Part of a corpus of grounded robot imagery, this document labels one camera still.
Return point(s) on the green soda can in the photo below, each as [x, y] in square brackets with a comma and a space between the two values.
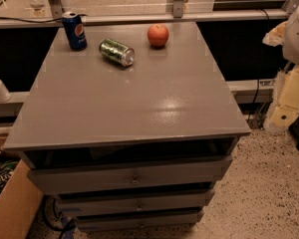
[117, 52]

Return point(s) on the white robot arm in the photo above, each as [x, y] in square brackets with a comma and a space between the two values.
[284, 109]

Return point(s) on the blue Pepsi can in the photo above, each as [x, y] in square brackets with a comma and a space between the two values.
[74, 29]

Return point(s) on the grey drawer cabinet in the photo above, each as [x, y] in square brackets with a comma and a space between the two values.
[86, 110]

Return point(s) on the red apple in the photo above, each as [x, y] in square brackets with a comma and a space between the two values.
[158, 35]

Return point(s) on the top grey drawer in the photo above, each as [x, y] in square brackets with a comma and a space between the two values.
[129, 175]

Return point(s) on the grey drawer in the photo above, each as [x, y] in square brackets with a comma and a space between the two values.
[129, 175]
[187, 216]
[130, 203]

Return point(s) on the bottom grey drawer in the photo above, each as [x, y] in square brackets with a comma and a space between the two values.
[187, 216]

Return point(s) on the middle grey drawer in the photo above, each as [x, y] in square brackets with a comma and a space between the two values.
[130, 203]

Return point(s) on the cardboard box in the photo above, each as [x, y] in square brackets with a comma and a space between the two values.
[19, 200]

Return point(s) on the metal frame rail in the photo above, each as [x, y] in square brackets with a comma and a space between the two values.
[230, 15]

